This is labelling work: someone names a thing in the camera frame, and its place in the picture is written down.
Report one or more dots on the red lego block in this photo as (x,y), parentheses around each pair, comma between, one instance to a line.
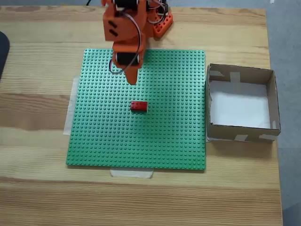
(139,106)

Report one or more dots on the green lego baseplate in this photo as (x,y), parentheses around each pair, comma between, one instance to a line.
(105,141)

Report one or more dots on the brown cardboard box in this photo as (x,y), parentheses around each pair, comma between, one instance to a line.
(221,133)

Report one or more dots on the long masking tape strip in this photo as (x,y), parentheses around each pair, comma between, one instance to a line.
(70,113)

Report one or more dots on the short masking tape strip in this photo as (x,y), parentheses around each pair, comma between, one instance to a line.
(131,174)

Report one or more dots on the white paper sheet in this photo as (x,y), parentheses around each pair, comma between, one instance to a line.
(240,106)

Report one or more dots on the black rounded pad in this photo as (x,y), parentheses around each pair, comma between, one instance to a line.
(3,51)

